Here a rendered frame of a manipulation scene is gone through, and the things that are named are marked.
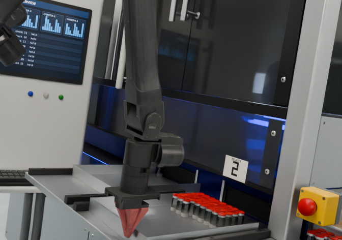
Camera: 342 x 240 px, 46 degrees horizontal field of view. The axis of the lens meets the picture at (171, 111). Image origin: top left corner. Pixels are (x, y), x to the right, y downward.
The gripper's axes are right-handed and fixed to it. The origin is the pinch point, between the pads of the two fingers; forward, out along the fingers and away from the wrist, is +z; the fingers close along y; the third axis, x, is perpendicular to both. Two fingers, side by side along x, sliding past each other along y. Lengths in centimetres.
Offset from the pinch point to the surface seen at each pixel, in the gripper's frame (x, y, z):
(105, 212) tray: 11.8, 1.2, -0.1
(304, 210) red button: -18.0, 34.5, -8.1
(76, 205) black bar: 20.7, -2.2, 0.8
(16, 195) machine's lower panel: 182, 36, 52
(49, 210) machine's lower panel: 128, 37, 43
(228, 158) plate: 10.4, 37.9, -13.3
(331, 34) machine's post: -12, 43, -49
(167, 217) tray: 11.0, 19.3, 2.5
